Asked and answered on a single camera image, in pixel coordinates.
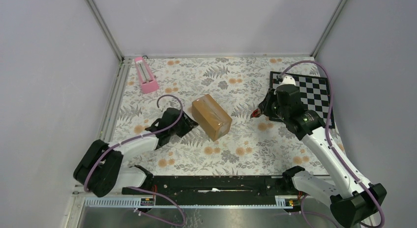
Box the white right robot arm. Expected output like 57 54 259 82
252 84 387 228

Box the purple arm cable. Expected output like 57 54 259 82
83 94 187 227
277 60 386 228

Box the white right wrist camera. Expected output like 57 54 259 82
279 75 297 86

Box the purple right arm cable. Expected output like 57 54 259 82
277 60 386 228

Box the grey slotted cable duct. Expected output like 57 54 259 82
84 194 297 209

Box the black white checkerboard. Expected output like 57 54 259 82
289 74 335 129

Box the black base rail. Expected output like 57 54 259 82
141 175 305 204

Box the pink metronome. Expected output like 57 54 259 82
134 57 159 94

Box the brown cardboard express box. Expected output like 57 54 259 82
191 94 232 142

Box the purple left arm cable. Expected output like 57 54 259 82
83 94 187 227

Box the red black utility knife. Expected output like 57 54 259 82
250 109 262 118

